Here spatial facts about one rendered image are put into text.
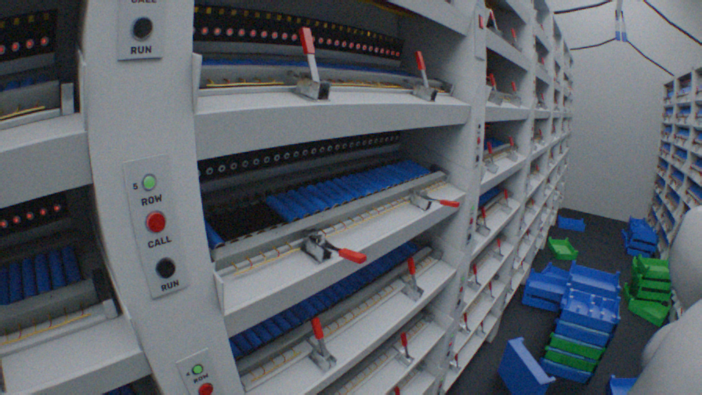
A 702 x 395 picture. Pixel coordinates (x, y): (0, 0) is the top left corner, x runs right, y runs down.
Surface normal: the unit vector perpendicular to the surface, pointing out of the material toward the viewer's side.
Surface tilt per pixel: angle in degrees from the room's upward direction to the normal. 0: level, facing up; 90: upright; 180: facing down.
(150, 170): 90
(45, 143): 108
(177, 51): 90
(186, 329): 90
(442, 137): 90
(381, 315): 18
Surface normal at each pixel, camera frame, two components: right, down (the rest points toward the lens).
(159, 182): 0.75, 0.19
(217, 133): 0.72, 0.48
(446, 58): -0.66, 0.22
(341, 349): 0.23, -0.85
